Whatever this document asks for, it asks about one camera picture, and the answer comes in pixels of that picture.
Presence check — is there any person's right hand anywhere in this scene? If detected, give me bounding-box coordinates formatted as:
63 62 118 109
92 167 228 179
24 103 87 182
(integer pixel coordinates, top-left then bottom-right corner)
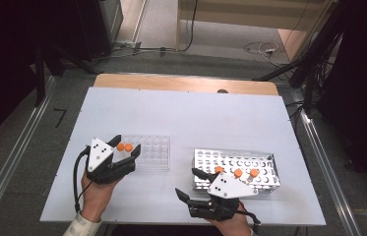
208 201 254 236

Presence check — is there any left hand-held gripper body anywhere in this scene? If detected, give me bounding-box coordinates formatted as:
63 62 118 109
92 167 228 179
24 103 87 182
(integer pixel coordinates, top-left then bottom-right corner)
86 137 137 185

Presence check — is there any black curtain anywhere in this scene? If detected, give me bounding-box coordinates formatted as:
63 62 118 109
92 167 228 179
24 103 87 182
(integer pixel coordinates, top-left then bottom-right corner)
317 0 367 201
0 0 84 155

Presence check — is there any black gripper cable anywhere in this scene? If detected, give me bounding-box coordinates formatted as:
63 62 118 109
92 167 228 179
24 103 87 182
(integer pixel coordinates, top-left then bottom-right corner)
234 209 262 235
72 146 92 213

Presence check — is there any white cable with adapter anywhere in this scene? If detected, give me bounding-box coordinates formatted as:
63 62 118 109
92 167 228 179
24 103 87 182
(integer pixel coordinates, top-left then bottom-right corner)
243 40 282 67

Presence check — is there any light wooden cabinet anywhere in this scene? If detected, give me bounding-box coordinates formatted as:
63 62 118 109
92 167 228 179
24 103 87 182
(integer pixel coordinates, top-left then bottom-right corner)
175 0 336 62

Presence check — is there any black hanging cable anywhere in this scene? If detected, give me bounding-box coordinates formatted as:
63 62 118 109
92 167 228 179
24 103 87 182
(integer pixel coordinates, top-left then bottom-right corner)
157 0 200 53

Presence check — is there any black metal stand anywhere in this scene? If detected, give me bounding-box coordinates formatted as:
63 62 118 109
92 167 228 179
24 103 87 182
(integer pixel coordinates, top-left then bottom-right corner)
253 32 336 114
32 42 100 107

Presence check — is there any grey power strip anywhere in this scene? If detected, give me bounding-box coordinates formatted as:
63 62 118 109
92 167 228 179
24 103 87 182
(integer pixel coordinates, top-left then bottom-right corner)
113 39 143 53

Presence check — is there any aluminium floor rail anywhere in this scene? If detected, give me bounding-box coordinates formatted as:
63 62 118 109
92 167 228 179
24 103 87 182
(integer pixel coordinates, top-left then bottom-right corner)
0 76 57 230
290 88 364 236

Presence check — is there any person's left hand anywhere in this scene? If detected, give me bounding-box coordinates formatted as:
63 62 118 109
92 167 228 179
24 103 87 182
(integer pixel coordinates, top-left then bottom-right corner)
81 170 123 222

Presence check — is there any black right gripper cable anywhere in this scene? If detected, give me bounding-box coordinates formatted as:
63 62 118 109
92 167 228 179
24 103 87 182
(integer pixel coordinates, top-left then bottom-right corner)
234 209 262 235

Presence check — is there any dark grey cabinet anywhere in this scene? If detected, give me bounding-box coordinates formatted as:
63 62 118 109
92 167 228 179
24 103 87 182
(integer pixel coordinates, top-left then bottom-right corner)
76 0 125 62

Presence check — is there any grey floor cable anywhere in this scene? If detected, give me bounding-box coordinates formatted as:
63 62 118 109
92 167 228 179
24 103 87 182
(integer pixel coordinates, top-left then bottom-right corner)
92 45 179 63

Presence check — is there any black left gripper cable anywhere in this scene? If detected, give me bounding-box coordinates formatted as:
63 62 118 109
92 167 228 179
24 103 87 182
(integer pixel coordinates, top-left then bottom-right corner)
72 146 92 213

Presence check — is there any black cable bundle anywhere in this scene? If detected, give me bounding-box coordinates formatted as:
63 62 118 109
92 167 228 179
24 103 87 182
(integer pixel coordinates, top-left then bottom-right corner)
302 32 342 87

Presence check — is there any metal tube rack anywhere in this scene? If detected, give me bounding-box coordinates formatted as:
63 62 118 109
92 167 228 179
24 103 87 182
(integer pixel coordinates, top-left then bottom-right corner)
192 147 281 195

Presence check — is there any clear plastic tube rack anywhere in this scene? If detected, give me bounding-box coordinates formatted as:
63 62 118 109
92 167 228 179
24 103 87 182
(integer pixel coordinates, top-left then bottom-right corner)
115 134 171 171

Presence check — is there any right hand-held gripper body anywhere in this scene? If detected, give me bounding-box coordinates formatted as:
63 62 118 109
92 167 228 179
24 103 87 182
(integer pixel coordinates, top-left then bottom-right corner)
187 172 259 221

